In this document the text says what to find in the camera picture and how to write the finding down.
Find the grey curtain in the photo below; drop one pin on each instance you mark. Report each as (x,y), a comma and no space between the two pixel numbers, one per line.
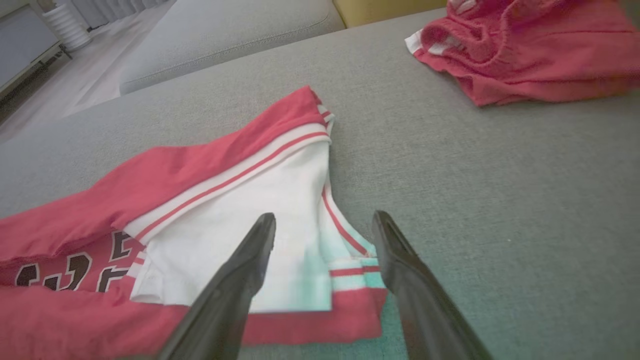
(110,10)

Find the yellow sofa back cushion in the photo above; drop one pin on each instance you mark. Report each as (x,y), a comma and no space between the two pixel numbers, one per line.
(385,10)

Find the red numbered basketball jersey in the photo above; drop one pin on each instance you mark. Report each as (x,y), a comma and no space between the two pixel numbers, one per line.
(240,225)

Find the white ribbed cylinder appliance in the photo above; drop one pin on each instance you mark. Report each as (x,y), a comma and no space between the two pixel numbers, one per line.
(67,27)

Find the red white-trimmed shorts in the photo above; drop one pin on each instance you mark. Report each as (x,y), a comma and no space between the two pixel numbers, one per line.
(540,60)

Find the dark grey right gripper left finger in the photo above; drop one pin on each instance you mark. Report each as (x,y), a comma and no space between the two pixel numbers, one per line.
(225,310)

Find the grey low cabinet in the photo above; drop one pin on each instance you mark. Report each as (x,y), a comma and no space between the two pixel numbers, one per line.
(25,45)

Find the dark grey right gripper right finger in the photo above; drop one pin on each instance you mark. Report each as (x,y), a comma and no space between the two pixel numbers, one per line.
(425,315)

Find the grey sofa chaise cushion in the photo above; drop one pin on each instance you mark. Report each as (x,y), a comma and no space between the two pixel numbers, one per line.
(500,175)

